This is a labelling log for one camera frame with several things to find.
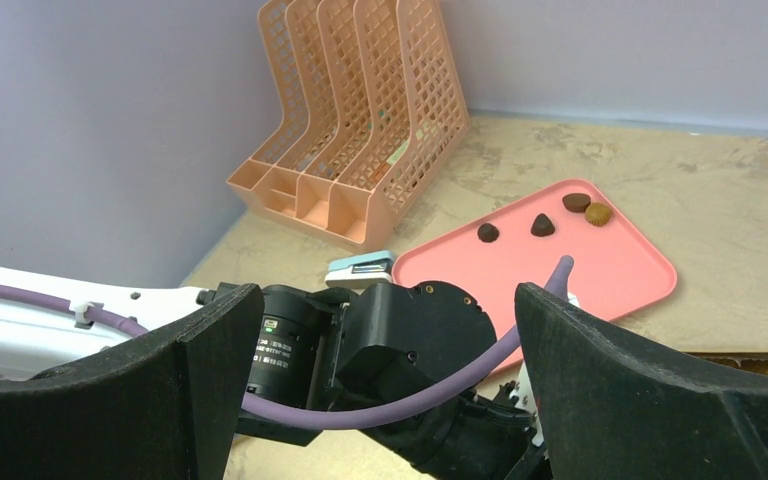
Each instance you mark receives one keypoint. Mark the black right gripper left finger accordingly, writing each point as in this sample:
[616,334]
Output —
[163,405]

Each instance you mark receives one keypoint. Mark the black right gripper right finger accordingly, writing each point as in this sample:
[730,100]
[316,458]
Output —
[616,405]

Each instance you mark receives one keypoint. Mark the pink plastic tray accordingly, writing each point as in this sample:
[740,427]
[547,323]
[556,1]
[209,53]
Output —
[617,270]

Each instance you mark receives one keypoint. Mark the gold chocolate box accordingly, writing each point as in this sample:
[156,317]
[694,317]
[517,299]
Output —
[755,362]

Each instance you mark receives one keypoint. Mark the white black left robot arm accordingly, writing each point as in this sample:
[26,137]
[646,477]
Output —
[400,364]

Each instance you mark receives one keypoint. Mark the dark chocolate piece top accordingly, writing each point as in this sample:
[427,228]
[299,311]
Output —
[576,202]

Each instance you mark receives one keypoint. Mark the grey blue stapler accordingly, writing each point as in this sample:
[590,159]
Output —
[358,272]

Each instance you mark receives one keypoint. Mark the orange plastic file organizer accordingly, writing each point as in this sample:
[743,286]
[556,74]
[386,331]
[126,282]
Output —
[372,106]

